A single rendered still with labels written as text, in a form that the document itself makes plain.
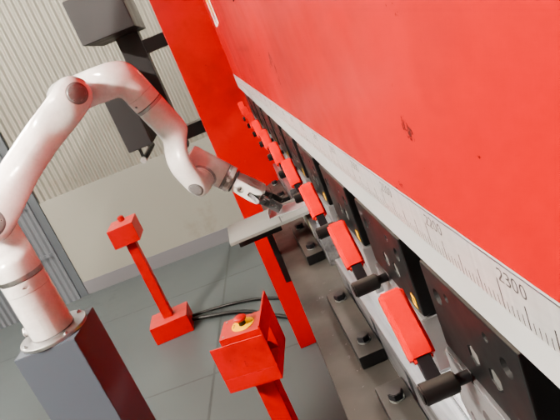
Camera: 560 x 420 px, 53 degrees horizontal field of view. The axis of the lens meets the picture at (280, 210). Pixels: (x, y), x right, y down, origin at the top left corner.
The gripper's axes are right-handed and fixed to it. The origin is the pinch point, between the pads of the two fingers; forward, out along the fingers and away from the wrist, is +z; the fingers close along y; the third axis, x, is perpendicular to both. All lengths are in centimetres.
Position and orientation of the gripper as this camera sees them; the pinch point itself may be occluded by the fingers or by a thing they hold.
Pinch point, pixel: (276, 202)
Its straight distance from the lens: 180.5
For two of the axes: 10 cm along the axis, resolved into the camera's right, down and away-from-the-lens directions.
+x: -4.8, 8.2, 3.0
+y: 0.2, -3.3, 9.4
